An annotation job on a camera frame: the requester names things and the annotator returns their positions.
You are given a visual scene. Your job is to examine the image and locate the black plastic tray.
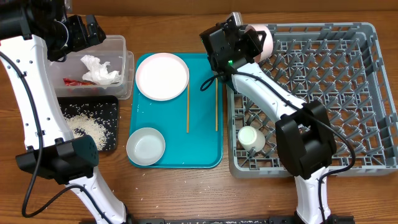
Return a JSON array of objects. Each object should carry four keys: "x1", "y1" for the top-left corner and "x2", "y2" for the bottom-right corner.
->
[{"x1": 58, "y1": 95, "x2": 119, "y2": 152}]

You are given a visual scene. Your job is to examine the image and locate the wooden chopstick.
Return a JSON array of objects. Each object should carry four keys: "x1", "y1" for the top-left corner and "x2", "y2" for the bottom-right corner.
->
[
  {"x1": 186, "y1": 73, "x2": 190, "y2": 134},
  {"x1": 215, "y1": 78, "x2": 218, "y2": 132}
]

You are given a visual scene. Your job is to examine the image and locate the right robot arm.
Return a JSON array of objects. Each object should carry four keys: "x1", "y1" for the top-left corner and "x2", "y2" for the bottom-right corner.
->
[{"x1": 200, "y1": 13, "x2": 336, "y2": 223}]

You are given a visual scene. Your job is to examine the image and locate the white tissue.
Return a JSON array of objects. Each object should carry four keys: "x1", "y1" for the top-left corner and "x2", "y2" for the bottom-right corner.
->
[{"x1": 80, "y1": 55, "x2": 122, "y2": 85}]

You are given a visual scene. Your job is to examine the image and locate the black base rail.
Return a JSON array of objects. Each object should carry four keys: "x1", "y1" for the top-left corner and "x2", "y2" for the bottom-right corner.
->
[{"x1": 133, "y1": 216, "x2": 355, "y2": 224}]

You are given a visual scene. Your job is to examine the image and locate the teal serving tray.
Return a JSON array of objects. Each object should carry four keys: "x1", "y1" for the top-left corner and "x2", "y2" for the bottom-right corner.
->
[{"x1": 129, "y1": 53, "x2": 223, "y2": 169}]

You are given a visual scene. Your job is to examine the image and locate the pile of rice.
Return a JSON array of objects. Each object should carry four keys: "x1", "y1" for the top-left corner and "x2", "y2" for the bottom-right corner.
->
[{"x1": 66, "y1": 113, "x2": 108, "y2": 151}]

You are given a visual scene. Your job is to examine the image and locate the white paper cup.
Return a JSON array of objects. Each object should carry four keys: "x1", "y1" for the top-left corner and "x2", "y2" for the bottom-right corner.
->
[{"x1": 238, "y1": 126, "x2": 266, "y2": 152}]

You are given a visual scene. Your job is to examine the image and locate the white bowl with rice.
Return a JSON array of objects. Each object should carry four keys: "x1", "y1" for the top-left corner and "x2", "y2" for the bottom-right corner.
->
[{"x1": 245, "y1": 24, "x2": 273, "y2": 63}]

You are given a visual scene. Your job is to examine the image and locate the grey shallow bowl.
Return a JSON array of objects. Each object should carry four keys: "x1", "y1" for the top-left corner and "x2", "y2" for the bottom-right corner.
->
[{"x1": 126, "y1": 128, "x2": 165, "y2": 166}]

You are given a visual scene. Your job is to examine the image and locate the grey dishwasher rack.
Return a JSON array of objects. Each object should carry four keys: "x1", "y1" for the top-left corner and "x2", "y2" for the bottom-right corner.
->
[{"x1": 226, "y1": 22, "x2": 398, "y2": 179}]

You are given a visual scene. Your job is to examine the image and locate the clear plastic bin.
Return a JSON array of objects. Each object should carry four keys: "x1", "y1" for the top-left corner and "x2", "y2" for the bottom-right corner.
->
[{"x1": 49, "y1": 35, "x2": 134, "y2": 100}]

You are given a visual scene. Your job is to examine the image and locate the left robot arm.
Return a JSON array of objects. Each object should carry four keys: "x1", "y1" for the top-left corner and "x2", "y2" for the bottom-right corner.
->
[{"x1": 1, "y1": 1, "x2": 134, "y2": 223}]

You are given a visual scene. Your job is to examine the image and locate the red snack wrapper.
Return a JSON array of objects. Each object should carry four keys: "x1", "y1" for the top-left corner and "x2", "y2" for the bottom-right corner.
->
[{"x1": 63, "y1": 78, "x2": 95, "y2": 86}]

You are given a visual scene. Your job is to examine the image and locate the large white plate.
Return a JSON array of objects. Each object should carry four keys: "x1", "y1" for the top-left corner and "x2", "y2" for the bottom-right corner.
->
[{"x1": 136, "y1": 53, "x2": 190, "y2": 101}]

